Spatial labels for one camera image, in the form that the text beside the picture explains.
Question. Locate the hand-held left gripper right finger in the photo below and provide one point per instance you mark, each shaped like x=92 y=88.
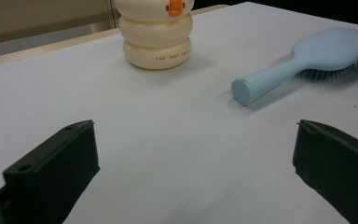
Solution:
x=341 y=168

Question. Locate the white table board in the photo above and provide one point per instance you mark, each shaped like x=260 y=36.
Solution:
x=180 y=130

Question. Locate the light blue hairbrush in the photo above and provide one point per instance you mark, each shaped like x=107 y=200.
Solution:
x=329 y=49

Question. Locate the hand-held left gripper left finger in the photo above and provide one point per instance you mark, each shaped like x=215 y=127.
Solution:
x=52 y=174

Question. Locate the cream ringed holder cup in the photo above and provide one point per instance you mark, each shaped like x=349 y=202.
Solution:
x=155 y=37

